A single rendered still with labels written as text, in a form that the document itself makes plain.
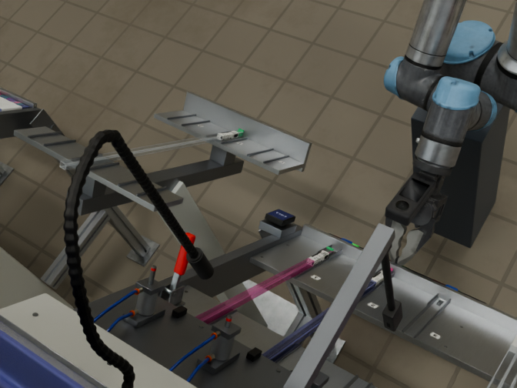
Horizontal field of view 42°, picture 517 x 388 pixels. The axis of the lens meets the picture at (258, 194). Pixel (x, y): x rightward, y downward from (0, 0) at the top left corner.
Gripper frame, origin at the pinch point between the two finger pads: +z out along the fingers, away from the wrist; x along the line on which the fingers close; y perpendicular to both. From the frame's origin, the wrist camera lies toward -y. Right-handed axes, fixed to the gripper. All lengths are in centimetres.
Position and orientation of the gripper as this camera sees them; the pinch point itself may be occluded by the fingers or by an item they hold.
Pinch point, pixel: (396, 262)
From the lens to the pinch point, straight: 130.0
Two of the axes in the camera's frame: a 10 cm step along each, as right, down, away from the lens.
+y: 5.2, -1.5, 8.4
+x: -8.2, -3.6, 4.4
